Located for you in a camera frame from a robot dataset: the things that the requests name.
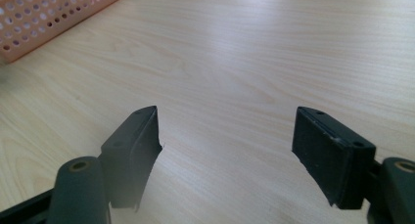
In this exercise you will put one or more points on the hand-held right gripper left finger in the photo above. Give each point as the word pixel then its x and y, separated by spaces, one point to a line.
pixel 130 158

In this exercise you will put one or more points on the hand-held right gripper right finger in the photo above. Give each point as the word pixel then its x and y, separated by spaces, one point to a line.
pixel 332 158

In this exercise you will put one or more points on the pink perforated plastic basket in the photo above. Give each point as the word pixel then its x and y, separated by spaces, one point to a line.
pixel 39 25

